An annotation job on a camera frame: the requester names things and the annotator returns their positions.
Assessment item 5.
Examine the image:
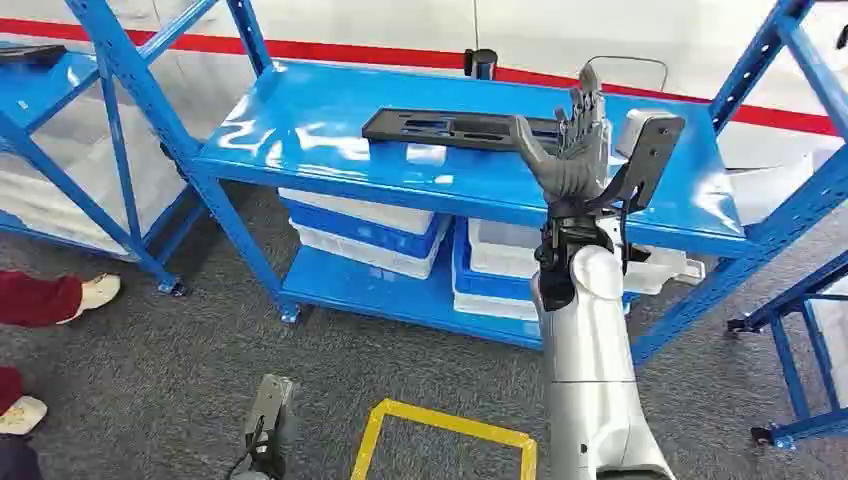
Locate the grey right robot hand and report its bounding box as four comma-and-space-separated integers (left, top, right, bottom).
510, 62, 614, 207

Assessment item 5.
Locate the long black plastic part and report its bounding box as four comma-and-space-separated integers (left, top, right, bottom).
360, 107, 564, 156

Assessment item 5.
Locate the white plastic crate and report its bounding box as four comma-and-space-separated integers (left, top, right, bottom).
466, 217, 546, 281
453, 290, 541, 323
278, 188, 437, 237
290, 219, 444, 281

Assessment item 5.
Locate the blue plastic crate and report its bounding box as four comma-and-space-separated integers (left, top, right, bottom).
451, 221, 539, 303
284, 198, 453, 261

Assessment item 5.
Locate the blue metal shelving rack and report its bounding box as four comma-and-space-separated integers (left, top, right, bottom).
62, 0, 848, 367
0, 0, 221, 297
725, 0, 848, 453

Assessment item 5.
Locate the person's leg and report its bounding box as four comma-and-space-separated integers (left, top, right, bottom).
0, 269, 123, 330
0, 366, 50, 437

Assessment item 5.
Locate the flat black object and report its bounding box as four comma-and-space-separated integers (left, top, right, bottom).
0, 43, 68, 66

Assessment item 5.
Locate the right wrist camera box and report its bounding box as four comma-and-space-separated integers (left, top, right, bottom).
592, 107, 688, 215

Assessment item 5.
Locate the thin grey wire loop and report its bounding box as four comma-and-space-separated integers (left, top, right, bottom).
585, 54, 670, 94

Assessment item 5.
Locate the black cylinder post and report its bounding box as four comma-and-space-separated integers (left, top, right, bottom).
462, 47, 499, 81

